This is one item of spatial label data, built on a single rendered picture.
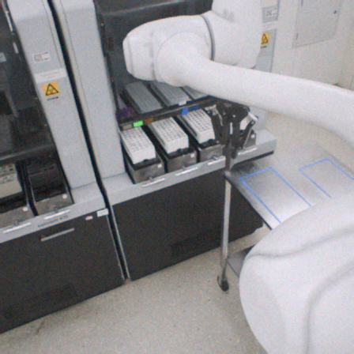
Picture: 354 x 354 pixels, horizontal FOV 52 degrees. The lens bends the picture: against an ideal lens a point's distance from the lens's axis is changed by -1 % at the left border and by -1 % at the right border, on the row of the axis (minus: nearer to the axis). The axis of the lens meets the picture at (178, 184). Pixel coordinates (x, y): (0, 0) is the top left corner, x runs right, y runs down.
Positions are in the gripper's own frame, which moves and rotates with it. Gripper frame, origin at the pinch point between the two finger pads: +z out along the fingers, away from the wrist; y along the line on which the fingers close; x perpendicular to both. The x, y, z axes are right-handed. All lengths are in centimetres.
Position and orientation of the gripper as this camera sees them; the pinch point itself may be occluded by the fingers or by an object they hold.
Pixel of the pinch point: (230, 156)
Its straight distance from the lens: 98.5
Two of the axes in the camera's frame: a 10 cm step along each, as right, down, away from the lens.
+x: 4.9, -6.0, 6.3
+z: 0.5, 7.4, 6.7
